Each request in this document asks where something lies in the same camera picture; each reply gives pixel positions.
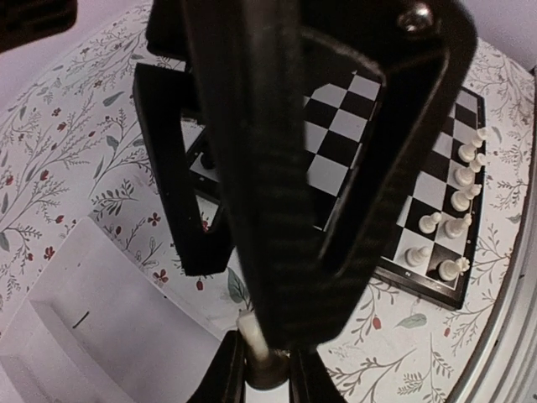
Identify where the white plastic tray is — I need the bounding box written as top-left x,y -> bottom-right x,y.
1,218 -> 219,402

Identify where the floral patterned table mat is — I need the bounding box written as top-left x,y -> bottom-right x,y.
1,1 -> 534,402

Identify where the black white chessboard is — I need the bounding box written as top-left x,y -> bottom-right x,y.
180,58 -> 487,311

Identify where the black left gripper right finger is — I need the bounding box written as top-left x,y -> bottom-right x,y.
289,350 -> 347,403

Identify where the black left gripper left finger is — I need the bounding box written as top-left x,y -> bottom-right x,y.
188,331 -> 246,403

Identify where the aluminium front rail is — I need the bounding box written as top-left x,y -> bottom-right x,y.
444,66 -> 537,403

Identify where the white chess piece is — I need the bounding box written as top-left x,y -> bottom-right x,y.
451,184 -> 482,212
237,311 -> 289,390
418,212 -> 442,234
454,153 -> 486,186
458,128 -> 488,163

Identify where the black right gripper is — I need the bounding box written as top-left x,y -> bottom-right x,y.
1,0 -> 78,53

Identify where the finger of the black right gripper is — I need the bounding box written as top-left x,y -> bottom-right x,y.
133,64 -> 234,276
182,1 -> 477,350

